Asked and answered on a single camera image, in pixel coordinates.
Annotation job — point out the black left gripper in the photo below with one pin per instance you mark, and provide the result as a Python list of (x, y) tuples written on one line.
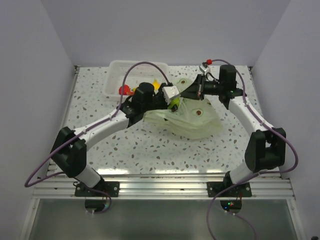
[(165, 104)]

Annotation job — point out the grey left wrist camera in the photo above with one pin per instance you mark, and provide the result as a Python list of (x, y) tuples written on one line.
[(170, 93)]

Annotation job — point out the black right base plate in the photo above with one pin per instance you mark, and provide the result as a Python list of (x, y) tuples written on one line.
[(218, 189)]

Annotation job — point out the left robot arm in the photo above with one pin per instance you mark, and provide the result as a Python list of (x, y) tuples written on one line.
[(70, 148)]

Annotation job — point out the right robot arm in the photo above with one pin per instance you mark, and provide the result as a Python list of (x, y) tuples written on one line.
[(266, 148)]

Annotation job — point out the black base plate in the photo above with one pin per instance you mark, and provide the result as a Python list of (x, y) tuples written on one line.
[(218, 189), (102, 189)]

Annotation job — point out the white plastic mesh basket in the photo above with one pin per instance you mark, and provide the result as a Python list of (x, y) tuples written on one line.
[(139, 74)]

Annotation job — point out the green fake apple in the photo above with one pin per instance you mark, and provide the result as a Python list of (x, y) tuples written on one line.
[(174, 104)]

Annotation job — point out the yellow fake pear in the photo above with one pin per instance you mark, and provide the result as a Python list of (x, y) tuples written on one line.
[(155, 84)]

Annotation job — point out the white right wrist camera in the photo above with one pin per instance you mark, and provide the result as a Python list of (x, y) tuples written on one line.
[(205, 66)]

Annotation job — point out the aluminium rail frame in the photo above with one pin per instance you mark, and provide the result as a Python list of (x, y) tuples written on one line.
[(154, 164)]

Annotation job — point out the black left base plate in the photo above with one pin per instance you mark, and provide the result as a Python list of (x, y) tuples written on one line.
[(102, 189)]

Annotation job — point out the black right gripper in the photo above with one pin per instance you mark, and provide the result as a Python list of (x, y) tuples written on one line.
[(196, 90)]

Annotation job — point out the red fake tomato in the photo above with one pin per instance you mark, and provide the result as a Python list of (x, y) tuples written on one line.
[(125, 91)]

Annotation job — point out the light green avocado plastic bag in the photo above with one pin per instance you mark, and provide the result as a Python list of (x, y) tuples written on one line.
[(194, 119)]

